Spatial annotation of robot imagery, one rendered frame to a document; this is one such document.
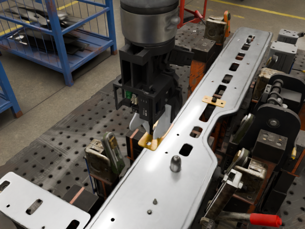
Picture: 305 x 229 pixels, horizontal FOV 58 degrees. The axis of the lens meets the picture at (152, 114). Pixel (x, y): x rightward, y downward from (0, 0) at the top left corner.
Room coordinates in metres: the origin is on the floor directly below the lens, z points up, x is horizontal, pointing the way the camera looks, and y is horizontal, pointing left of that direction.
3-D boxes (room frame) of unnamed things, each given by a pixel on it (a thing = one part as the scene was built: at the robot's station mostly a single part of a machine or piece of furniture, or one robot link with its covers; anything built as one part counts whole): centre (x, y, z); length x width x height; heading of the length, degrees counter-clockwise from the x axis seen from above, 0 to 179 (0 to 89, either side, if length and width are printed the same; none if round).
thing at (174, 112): (0.36, -0.03, 1.35); 0.05 x 0.02 x 0.09; 61
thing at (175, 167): (0.49, -0.07, 1.02); 0.03 x 0.03 x 0.07
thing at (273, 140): (0.49, -0.31, 0.91); 0.07 x 0.05 x 0.42; 62
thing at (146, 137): (0.38, -0.01, 1.26); 0.08 x 0.04 x 0.01; 151
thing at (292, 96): (0.60, -0.36, 0.94); 0.18 x 0.13 x 0.49; 152
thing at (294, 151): (0.49, -0.38, 1.09); 0.10 x 0.01 x 0.01; 152
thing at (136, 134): (0.63, 0.05, 0.84); 0.11 x 0.08 x 0.29; 62
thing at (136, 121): (0.37, 0.02, 1.30); 0.06 x 0.03 x 0.09; 151
